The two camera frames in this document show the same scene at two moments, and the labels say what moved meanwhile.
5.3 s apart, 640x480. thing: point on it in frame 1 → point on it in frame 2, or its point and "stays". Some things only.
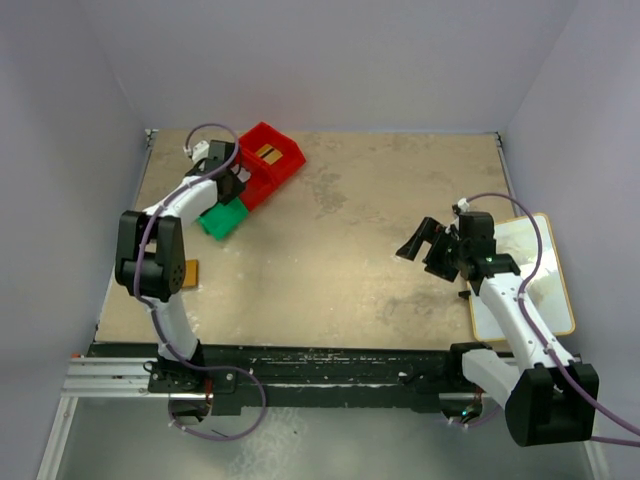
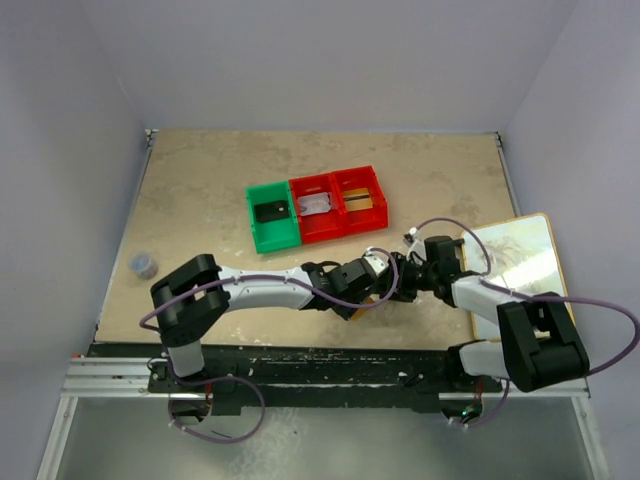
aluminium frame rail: (110, 378) stays
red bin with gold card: (263, 177) → (365, 219)
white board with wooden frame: (518, 237) stays
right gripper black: (437, 253) → (405, 279)
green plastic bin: (222, 220) → (278, 233)
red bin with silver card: (264, 181) → (321, 226)
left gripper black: (232, 185) → (370, 288)
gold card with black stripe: (269, 153) → (357, 199)
